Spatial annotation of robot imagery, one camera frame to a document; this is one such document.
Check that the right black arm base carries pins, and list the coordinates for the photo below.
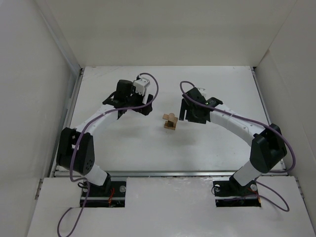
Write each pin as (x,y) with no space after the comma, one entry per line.
(229,193)

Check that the light wood cylinder block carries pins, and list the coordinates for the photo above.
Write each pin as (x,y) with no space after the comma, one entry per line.
(171,116)

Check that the aluminium front rail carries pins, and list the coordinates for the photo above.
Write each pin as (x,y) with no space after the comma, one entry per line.
(64,173)

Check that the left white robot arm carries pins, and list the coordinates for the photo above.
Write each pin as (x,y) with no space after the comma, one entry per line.
(76,145)

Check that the striped brown wood block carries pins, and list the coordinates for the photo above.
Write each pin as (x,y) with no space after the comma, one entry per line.
(170,126)

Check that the dark wood cube block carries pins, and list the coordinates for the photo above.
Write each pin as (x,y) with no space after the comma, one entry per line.
(170,122)

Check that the aluminium rail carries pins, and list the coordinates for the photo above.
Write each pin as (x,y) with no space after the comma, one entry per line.
(64,173)
(283,167)
(66,119)

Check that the aluminium left rail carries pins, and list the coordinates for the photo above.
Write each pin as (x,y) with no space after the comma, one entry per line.
(66,119)

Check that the aluminium right rail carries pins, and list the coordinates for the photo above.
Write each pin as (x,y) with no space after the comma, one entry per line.
(283,167)

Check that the light wood rectangular block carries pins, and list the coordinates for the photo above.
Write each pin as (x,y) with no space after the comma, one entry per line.
(165,117)

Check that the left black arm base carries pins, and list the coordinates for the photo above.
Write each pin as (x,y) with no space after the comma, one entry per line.
(113,198)

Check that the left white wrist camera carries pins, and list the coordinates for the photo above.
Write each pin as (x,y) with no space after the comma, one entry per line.
(141,85)

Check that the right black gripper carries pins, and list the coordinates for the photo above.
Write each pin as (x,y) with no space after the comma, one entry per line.
(185,110)

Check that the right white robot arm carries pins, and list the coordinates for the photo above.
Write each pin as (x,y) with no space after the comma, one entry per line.
(267,147)

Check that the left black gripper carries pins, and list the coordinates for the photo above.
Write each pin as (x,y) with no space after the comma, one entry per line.
(143,105)

